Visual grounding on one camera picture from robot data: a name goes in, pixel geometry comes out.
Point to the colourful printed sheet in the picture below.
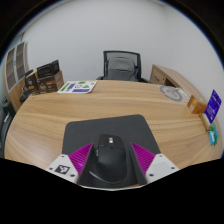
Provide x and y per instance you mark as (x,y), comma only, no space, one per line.
(78,86)

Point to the dark grey mouse pad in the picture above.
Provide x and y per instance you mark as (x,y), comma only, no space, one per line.
(131,129)

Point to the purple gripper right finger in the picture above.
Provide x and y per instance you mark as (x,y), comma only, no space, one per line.
(148,166)

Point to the orange cardboard box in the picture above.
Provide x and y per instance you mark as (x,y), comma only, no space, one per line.
(196,106)

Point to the round grey coaster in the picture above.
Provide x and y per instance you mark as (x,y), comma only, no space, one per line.
(171,93)

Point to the purple standing sign card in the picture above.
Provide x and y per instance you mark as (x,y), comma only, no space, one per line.
(213,106)

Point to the black computer mouse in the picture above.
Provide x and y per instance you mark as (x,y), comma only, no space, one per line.
(109,163)

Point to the black mesh office chair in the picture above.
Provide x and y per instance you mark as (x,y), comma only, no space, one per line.
(122,65)

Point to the dark brown product boxes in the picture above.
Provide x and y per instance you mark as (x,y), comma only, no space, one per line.
(46,79)

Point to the small blue white box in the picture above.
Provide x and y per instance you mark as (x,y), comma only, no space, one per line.
(212,138)

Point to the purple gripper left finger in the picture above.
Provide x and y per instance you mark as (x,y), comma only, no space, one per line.
(70,167)

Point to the small tan box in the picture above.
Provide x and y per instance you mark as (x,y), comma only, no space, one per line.
(205,121)

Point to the wooden side cabinet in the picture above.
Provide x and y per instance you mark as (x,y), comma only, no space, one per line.
(166,76)

